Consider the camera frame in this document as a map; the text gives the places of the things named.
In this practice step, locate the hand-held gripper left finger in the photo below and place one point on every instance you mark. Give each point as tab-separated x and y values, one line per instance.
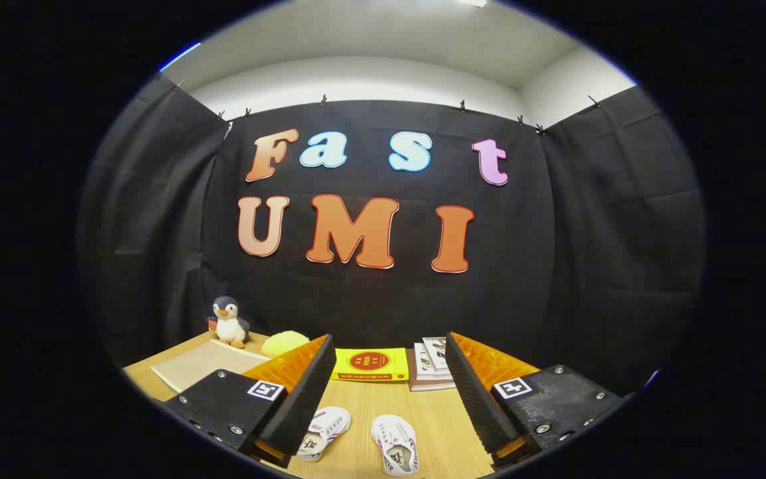
306	399

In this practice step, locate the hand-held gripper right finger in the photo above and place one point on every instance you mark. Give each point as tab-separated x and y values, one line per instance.
473	399

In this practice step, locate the white canvas shoe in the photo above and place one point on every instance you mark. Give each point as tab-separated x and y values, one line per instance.
393	436
330	422

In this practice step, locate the beige fabric storage box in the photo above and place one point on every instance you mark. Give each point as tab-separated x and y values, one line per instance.
169	384

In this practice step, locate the brown edged book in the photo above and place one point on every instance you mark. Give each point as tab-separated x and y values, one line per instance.
431	386

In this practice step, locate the white cover book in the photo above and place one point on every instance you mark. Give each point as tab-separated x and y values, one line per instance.
423	366

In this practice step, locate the yellow plush ball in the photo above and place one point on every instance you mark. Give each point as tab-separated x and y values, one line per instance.
283	342

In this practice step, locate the yellow book with red circle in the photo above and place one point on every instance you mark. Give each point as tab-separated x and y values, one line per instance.
386	376

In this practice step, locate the penguin plush toy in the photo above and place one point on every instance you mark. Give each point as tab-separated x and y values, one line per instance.
229	326

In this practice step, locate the black backdrop cloth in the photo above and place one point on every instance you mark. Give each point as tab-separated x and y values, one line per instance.
370	299

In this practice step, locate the row of black cloth clips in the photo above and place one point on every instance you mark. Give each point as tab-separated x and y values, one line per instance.
323	100

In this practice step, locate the ceiling light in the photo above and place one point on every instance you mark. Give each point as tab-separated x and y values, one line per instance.
473	2

